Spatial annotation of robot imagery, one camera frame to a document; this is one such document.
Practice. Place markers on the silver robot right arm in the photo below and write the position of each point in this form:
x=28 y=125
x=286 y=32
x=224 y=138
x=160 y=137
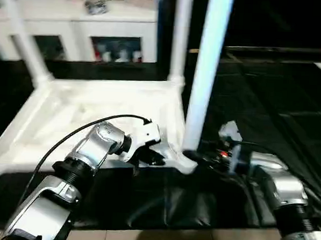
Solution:
x=281 y=180

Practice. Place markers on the small red bottle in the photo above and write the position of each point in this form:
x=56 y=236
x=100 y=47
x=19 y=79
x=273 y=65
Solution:
x=97 y=53

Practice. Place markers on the white compartment tray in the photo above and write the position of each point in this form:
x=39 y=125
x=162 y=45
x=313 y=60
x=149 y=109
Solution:
x=96 y=111

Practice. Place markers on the black work mat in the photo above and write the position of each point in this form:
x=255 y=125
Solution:
x=274 y=115

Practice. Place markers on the long black bar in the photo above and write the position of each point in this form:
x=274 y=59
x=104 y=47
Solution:
x=282 y=51

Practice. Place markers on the silver crumpled object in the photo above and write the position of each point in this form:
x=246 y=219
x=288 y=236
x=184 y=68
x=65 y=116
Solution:
x=96 y=6

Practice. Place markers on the white glass-door cabinet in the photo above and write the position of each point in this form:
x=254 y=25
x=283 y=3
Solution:
x=79 y=24

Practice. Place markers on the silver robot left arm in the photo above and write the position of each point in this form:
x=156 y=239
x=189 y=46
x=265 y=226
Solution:
x=89 y=148

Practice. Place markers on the small tan tag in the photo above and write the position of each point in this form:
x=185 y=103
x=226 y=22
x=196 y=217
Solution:
x=193 y=50

